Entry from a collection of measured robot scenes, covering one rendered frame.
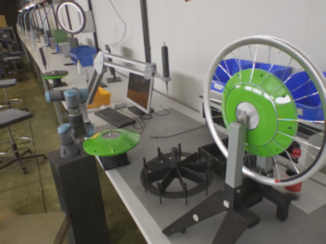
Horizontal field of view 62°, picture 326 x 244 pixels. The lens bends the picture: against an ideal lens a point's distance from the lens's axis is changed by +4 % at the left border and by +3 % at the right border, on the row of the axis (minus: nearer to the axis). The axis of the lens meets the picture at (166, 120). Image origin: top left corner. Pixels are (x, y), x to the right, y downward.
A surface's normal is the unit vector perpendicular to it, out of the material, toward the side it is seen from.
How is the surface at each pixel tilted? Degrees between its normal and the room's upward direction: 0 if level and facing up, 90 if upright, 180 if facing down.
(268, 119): 89
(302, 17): 90
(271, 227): 0
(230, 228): 18
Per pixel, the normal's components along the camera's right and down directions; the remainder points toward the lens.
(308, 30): -0.88, 0.23
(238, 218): -0.32, -0.80
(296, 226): -0.06, -0.92
